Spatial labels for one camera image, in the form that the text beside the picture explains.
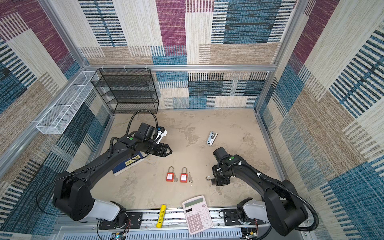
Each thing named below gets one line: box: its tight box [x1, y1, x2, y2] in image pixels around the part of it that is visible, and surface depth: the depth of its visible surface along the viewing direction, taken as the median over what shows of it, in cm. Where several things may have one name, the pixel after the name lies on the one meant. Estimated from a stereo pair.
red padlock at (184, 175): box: [180, 167, 189, 183], surface depth 88 cm
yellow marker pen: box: [156, 204, 167, 229], surface depth 75 cm
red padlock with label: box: [166, 166, 175, 182], surface depth 88 cm
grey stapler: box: [207, 131, 218, 146], surface depth 104 cm
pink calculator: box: [182, 195, 213, 235], surface depth 75 cm
